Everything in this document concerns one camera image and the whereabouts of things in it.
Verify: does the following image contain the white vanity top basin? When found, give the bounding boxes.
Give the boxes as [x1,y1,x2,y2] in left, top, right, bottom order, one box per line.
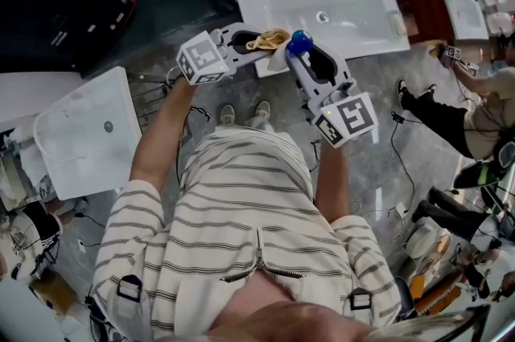
[435,0,491,43]

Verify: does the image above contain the person's left shoe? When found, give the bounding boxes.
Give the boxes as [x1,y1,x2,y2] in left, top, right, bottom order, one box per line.
[219,103,238,129]

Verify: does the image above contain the brown wooden vanity cabinet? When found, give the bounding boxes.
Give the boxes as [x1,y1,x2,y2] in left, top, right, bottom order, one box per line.
[395,0,491,48]

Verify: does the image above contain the grey metal sink frame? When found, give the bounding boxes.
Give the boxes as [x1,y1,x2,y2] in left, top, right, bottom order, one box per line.
[127,72,195,141]

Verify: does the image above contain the person's right forearm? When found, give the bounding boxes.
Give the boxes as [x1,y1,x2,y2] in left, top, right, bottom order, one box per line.
[311,138,356,224]

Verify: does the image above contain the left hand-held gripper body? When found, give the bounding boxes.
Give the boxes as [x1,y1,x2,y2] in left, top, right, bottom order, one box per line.
[175,28,239,86]

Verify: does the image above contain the white rectangular wash basin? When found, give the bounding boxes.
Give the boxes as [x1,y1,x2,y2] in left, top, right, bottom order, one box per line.
[231,0,412,78]

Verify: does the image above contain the small blue-capped spray bottle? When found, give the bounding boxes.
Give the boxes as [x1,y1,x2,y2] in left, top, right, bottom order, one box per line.
[268,29,315,72]

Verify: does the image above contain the person's left forearm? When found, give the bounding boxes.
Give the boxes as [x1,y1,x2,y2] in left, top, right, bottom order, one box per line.
[128,77,199,189]

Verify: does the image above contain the white square deep sink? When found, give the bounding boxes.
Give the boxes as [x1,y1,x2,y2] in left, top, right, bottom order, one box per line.
[32,65,143,202]

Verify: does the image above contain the large black cabinet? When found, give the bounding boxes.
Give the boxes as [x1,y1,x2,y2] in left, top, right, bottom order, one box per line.
[0,0,137,80]

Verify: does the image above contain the person's right shoe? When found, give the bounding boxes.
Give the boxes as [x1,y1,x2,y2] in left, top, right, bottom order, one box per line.
[253,99,272,129]

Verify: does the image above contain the person's beige trousers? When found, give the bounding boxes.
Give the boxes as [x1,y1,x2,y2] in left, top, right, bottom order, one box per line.
[244,117,278,135]

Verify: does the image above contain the person's shoe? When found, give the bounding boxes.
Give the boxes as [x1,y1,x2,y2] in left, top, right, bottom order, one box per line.
[253,99,272,129]
[219,103,238,129]

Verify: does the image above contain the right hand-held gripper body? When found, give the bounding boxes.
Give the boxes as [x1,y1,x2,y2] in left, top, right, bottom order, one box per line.
[305,71,380,150]

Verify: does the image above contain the person's striped cream shirt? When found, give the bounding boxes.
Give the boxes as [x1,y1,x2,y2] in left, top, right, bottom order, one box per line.
[91,128,404,342]

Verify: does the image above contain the white round stool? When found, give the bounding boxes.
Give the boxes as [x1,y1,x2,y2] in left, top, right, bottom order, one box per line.
[403,222,452,266]

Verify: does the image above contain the yellow cloth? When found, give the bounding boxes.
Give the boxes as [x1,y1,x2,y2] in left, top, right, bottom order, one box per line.
[245,27,292,52]

